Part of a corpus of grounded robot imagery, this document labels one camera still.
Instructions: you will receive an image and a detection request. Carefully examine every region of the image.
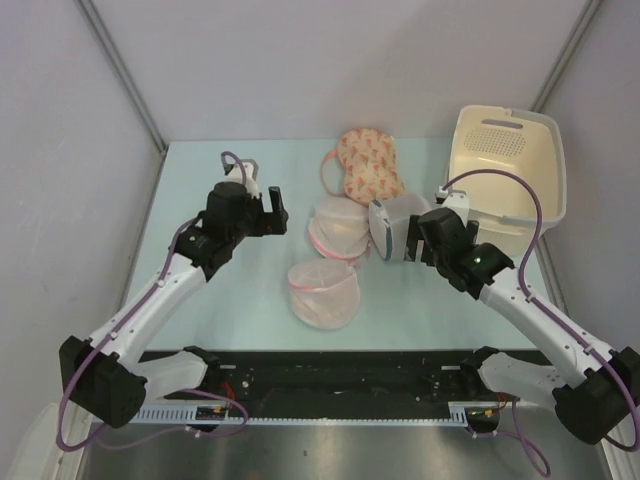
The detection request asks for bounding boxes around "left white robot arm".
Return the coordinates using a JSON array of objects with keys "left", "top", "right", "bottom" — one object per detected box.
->
[{"left": 59, "top": 181, "right": 288, "bottom": 428}]

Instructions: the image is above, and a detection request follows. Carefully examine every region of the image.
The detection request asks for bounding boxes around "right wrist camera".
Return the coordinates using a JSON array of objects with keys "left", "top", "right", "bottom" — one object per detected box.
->
[{"left": 435, "top": 188, "right": 470, "bottom": 224}]

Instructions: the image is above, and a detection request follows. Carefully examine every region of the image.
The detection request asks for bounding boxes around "white slotted cable duct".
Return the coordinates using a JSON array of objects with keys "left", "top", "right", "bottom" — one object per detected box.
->
[{"left": 134, "top": 400, "right": 521, "bottom": 426}]

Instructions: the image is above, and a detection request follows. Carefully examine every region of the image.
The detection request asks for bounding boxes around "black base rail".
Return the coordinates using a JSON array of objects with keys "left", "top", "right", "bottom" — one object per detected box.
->
[{"left": 142, "top": 349, "right": 551, "bottom": 420}]

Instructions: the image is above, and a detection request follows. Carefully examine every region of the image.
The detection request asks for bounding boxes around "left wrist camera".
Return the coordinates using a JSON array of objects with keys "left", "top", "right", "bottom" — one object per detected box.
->
[{"left": 220, "top": 151, "right": 260, "bottom": 198}]

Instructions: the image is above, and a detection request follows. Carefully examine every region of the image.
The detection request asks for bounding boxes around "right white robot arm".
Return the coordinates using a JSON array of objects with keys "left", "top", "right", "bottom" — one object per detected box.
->
[{"left": 407, "top": 208, "right": 639, "bottom": 445}]

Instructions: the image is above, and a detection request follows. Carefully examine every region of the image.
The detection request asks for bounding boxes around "cream plastic basket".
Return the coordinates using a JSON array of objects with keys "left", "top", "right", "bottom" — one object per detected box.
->
[{"left": 448, "top": 105, "right": 567, "bottom": 257}]

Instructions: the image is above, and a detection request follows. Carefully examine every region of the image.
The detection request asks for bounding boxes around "pink mesh bag front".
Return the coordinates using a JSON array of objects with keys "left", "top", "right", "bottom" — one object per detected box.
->
[{"left": 287, "top": 258, "right": 361, "bottom": 330}]

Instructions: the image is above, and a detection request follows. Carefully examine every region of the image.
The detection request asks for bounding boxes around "aluminium frame post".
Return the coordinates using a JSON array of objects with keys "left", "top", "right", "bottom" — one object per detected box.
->
[
  {"left": 74, "top": 0, "right": 168, "bottom": 156},
  {"left": 530, "top": 0, "right": 605, "bottom": 113}
]

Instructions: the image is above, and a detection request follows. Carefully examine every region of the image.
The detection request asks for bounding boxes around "pink mesh bag middle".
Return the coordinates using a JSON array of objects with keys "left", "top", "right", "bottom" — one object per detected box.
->
[{"left": 308, "top": 197, "right": 371, "bottom": 262}]

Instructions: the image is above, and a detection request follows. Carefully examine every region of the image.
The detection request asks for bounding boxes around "grey trimmed mesh laundry bag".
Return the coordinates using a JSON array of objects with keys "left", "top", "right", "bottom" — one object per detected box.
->
[{"left": 368, "top": 193, "right": 431, "bottom": 261}]

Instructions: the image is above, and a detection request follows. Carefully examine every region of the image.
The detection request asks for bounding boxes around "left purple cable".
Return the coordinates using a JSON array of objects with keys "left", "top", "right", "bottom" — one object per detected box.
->
[{"left": 57, "top": 150, "right": 251, "bottom": 451}]

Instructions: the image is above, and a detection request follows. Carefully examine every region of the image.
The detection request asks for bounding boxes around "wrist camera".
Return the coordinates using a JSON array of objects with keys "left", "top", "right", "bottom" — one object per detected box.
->
[
  {"left": 220, "top": 151, "right": 260, "bottom": 198},
  {"left": 435, "top": 188, "right": 470, "bottom": 224}
]

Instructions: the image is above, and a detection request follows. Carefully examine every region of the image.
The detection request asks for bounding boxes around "right aluminium frame post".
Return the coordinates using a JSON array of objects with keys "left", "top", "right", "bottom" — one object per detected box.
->
[{"left": 530, "top": 0, "right": 605, "bottom": 113}]

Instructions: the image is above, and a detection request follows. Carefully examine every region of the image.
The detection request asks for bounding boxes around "floral orange laundry bag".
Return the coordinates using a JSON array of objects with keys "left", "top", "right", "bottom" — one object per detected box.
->
[{"left": 320, "top": 128, "right": 406, "bottom": 206}]

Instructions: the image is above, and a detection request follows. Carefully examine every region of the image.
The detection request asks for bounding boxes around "pink mesh bag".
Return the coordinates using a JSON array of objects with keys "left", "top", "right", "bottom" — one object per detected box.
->
[
  {"left": 287, "top": 258, "right": 361, "bottom": 330},
  {"left": 308, "top": 197, "right": 371, "bottom": 262}
]

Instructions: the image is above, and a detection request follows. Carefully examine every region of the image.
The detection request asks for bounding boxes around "left aluminium frame post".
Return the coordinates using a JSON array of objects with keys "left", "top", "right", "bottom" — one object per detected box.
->
[{"left": 74, "top": 0, "right": 168, "bottom": 156}]

